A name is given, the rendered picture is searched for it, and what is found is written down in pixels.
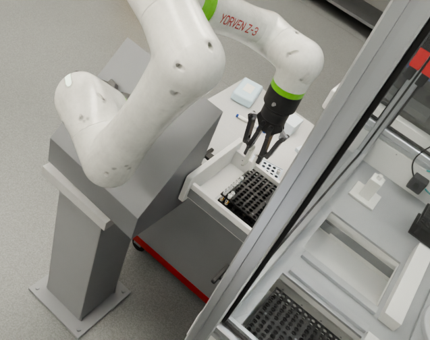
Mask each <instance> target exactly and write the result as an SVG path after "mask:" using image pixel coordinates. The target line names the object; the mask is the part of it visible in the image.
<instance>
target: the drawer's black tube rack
mask: <svg viewBox="0 0 430 340"><path fill-rule="evenodd" d="M256 173H257V174H258V175H257V174H256ZM254 175H255V176H256V177H254ZM260 177H262V178H260ZM258 179H260V180H258ZM265 180H266V181H265ZM262 182H264V183H262ZM269 183H270V184H271V185H269ZM267 186H269V187H267ZM274 187H275V188H274ZM276 188H277V186H276V185H274V184H273V183H271V182H270V181H269V180H268V179H267V178H265V177H264V176H262V175H261V174H260V173H259V172H258V171H255V172H253V174H252V175H251V176H250V177H248V178H247V179H246V180H245V181H243V182H242V183H241V184H240V185H239V186H238V187H237V188H236V189H235V190H233V192H235V195H234V197H232V198H231V199H228V198H227V196H228V194H227V196H226V197H225V199H224V200H223V202H222V201H220V198H221V197H220V198H219V199H218V200H217V201H219V202H220V203H221V204H222V205H224V206H225V207H226V208H227V209H229V210H230V211H231V212H233V213H234V214H235V215H236V216H237V217H238V218H240V219H241V220H242V221H244V222H245V223H246V224H247V225H248V226H250V227H251V228H253V226H254V224H255V223H256V221H257V219H258V218H259V216H260V215H261V213H262V211H263V209H264V208H265V206H266V205H267V203H268V201H269V200H270V198H271V197H272V195H273V193H274V191H275V190H276ZM271 189H273V190H274V191H273V190H271ZM226 199H227V200H228V201H229V202H230V203H228V205H225V201H226Z"/></svg>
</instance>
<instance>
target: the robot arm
mask: <svg viewBox="0 0 430 340"><path fill-rule="evenodd" d="M127 1H128V3H129V5H130V7H131V8H132V10H133V12H134V14H135V15H136V17H137V19H138V21H139V22H140V25H141V26H142V29H143V31H144V34H145V36H146V40H147V42H148V44H149V49H150V51H151V59H150V61H149V64H148V65H147V67H146V69H145V71H144V73H143V75H142V77H141V79H140V80H139V82H138V83H137V85H136V87H135V89H134V90H133V92H132V93H131V94H128V93H126V92H120V91H118V90H117V88H118V85H117V84H116V83H115V81H113V80H112V79H110V80H109V81H105V80H102V79H100V78H98V77H96V76H94V75H93V74H91V73H88V72H79V71H75V72H73V73H71V74H68V75H67V76H66V77H64V78H63V79H62V80H61V82H60V83H59V84H58V86H57V88H56V90H55V96H54V103H55V108H56V110H57V112H58V114H59V116H60V118H61V120H62V122H63V124H64V125H65V127H66V129H67V131H68V132H69V134H70V137H71V139H72V142H73V143H74V147H75V149H76V152H77V154H78V158H79V160H80V163H81V166H82V168H83V171H84V173H85V175H86V176H87V178H89V180H91V182H93V183H94V184H96V185H98V186H101V187H103V188H116V187H118V186H121V185H123V184H125V183H126V182H127V181H128V180H129V179H130V178H131V177H132V176H133V174H134V172H135V170H136V169H137V167H138V165H139V163H140V162H141V160H142V158H143V157H144V155H145V154H146V153H147V151H148V150H149V148H150V147H151V146H152V145H153V143H154V142H155V141H156V139H157V138H158V137H159V136H160V135H161V134H162V133H163V132H164V131H165V130H166V129H167V128H168V126H169V125H170V124H171V123H172V122H173V121H175V120H176V119H177V118H178V117H179V116H180V115H181V114H182V113H183V112H184V111H185V110H186V109H187V108H189V107H190V106H191V105H193V104H194V103H195V102H196V101H198V100H199V99H200V98H202V97H203V96H204V95H206V94H207V93H208V92H210V91H211V90H212V89H214V87H216V85H218V83H219V82H220V80H221V78H222V76H223V73H224V71H225V52H224V50H223V46H222V44H221V42H220V40H219V39H218V37H217V35H216V34H219V35H222V36H226V37H228V38H232V39H234V40H236V41H238V42H240V43H242V44H244V45H246V46H248V47H250V48H251V49H253V50H254V51H256V52H257V53H258V54H260V55H262V56H263V57H264V58H265V59H267V60H268V61H269V62H270V63H271V64H273V65H274V66H275V68H276V72H275V75H274V77H273V79H272V81H271V83H270V85H269V87H268V89H267V91H266V93H265V95H264V98H263V100H264V102H265V103H264V105H263V108H262V109H261V111H260V112H259V113H256V112H255V111H252V112H250V113H249V114H248V123H247V126H246V130H245V133H244V137H243V140H242V141H243V143H246V149H245V151H244V154H245V157H244V160H243V161H242V164H241V166H244V165H245V164H247V162H248V161H249V159H250V157H251V155H252V153H253V151H254V149H255V147H256V146H255V145H254V144H255V142H256V141H257V139H258V138H259V136H260V135H261V133H262V132H265V133H266V135H265V140H264V142H263V145H262V148H261V151H260V152H258V153H257V154H256V156H255V158H254V159H253V161H252V163H251V165H250V167H249V169H248V171H252V170H253V169H254V168H255V166H256V164H259V163H260V162H261V161H262V160H263V158H264V157H265V158H266V159H268V158H269V157H271V156H272V155H273V153H274V152H275V151H276V150H277V149H278V148H279V146H280V145H281V143H282V142H285V141H286V140H287V139H288V138H289V137H290V136H289V135H288V134H286V133H285V132H284V125H285V123H286V121H287V119H288V117H289V116H290V115H292V114H294V113H295V111H296V109H297V108H298V106H299V104H300V102H301V100H302V98H303V96H304V95H305V93H306V91H307V89H308V88H309V86H310V85H311V84H312V82H313V81H314V80H315V79H316V78H317V76H318V75H319V74H320V73H321V71H322V69H323V66H324V54H323V51H322V49H321V47H320V46H319V45H318V44H317V43H316V42H315V41H313V40H311V39H309V38H308V37H306V36H305V35H303V34H301V33H300V32H299V31H297V30H295V29H294V28H293V27H292V26H291V25H289V23H287V22H286V21H285V20H284V19H283V18H282V17H281V16H280V15H279V14H278V13H276V12H274V11H271V10H267V9H263V8H260V7H257V6H255V5H252V4H250V3H248V2H246V1H244V0H127ZM256 119H257V120H258V125H259V126H258V128H257V129H256V132H255V133H254V134H253V136H252V138H251V139H250V137H251V135H252V131H253V128H254V124H255V121H256ZM278 133H279V134H280V135H279V140H278V141H277V142H276V143H275V144H274V145H273V146H272V148H271V149H270V150H269V152H267V151H268V148H269V145H270V143H271V140H272V138H273V136H274V135H275V134H278Z"/></svg>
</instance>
